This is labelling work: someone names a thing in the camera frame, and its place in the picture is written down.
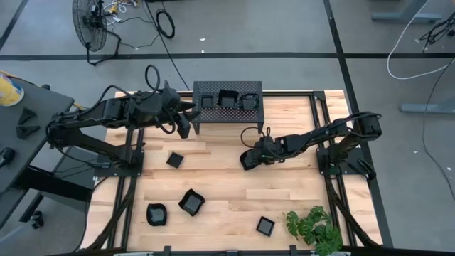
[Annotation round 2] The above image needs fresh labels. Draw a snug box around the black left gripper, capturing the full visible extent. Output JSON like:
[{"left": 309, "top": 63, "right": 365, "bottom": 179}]
[{"left": 154, "top": 87, "right": 202, "bottom": 124}]

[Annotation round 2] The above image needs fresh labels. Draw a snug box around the black pot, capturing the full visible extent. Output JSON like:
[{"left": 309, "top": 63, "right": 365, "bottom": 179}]
[{"left": 216, "top": 88, "right": 240, "bottom": 110}]

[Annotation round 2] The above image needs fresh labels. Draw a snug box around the black wavy-edged square plate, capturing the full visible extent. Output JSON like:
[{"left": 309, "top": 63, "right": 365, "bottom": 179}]
[{"left": 178, "top": 188, "right": 206, "bottom": 217}]

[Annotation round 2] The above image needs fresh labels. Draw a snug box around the black perforated metal shelf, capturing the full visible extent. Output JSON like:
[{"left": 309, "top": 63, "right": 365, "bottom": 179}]
[{"left": 191, "top": 80, "right": 265, "bottom": 135}]

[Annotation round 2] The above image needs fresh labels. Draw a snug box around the green leafy plant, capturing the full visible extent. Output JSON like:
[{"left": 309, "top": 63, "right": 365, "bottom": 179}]
[{"left": 286, "top": 205, "right": 344, "bottom": 256}]

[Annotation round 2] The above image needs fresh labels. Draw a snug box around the black floor fan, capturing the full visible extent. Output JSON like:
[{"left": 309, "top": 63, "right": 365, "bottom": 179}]
[{"left": 72, "top": 0, "right": 122, "bottom": 67}]

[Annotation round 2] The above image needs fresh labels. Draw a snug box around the dark grey side table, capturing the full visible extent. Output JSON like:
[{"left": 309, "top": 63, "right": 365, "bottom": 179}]
[{"left": 0, "top": 76, "right": 94, "bottom": 230}]

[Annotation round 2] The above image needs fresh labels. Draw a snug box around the grey desk foot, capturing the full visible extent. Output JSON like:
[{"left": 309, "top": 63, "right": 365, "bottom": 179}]
[
  {"left": 371, "top": 0, "right": 444, "bottom": 23},
  {"left": 400, "top": 101, "right": 455, "bottom": 115}
]

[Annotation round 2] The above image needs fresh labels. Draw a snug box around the yellow and white bag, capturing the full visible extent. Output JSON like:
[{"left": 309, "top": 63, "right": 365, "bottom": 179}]
[{"left": 0, "top": 73, "right": 25, "bottom": 107}]

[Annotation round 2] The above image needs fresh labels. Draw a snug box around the black caster wheel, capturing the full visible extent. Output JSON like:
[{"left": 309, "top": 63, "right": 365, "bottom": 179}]
[{"left": 31, "top": 210, "right": 45, "bottom": 230}]

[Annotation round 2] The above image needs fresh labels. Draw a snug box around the black handheld device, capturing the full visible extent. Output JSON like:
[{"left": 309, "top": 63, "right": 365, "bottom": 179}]
[{"left": 0, "top": 146, "right": 16, "bottom": 169}]

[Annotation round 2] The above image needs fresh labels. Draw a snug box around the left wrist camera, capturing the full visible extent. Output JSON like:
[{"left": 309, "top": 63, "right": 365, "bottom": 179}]
[{"left": 176, "top": 113, "right": 193, "bottom": 140}]

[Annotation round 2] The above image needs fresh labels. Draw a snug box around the black coiled floor cable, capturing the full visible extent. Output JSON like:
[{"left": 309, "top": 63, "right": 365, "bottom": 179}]
[{"left": 144, "top": 0, "right": 191, "bottom": 92}]

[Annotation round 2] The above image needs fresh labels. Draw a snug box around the black table rail frame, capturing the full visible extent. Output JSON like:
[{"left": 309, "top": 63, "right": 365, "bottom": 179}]
[{"left": 80, "top": 90, "right": 392, "bottom": 256}]

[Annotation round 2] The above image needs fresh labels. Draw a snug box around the white power strip with cables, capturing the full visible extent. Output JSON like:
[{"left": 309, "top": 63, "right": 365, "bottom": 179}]
[{"left": 105, "top": 0, "right": 138, "bottom": 23}]

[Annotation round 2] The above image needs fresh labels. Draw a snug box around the white floor cable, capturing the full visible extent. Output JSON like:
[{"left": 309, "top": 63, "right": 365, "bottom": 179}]
[{"left": 386, "top": 0, "right": 455, "bottom": 80}]

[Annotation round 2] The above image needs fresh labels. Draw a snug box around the thin black floor cable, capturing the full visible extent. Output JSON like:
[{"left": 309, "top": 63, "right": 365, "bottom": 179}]
[{"left": 422, "top": 58, "right": 455, "bottom": 202}]

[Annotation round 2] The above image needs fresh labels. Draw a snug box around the black triangular bracket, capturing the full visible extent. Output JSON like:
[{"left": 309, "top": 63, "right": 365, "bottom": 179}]
[
  {"left": 17, "top": 106, "right": 38, "bottom": 126},
  {"left": 15, "top": 124, "right": 41, "bottom": 140}
]

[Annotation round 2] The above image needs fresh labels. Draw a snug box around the black cable bundle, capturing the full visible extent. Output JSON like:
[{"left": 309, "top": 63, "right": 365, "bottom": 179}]
[{"left": 419, "top": 12, "right": 455, "bottom": 46}]

